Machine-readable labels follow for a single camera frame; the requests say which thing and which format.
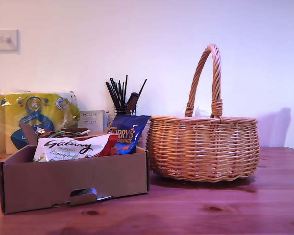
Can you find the blue Terry's orange egg bag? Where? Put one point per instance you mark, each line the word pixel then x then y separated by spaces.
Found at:
pixel 127 137

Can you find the red chocolate egg bag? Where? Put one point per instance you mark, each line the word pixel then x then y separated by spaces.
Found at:
pixel 109 148

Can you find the white Galaxy truffle egg bag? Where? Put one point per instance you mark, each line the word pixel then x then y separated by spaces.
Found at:
pixel 66 149

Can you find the white Porlex box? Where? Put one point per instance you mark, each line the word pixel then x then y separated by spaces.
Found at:
pixel 91 120

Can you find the brown cardboard box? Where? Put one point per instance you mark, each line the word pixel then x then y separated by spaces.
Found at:
pixel 73 178

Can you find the black chopstick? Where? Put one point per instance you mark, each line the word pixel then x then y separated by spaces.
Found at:
pixel 125 90
pixel 110 94
pixel 114 91
pixel 142 87

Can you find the yellow blue plastic package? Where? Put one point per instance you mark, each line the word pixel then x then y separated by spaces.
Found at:
pixel 17 115

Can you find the white wall light switch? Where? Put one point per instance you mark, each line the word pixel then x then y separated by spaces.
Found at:
pixel 5 40

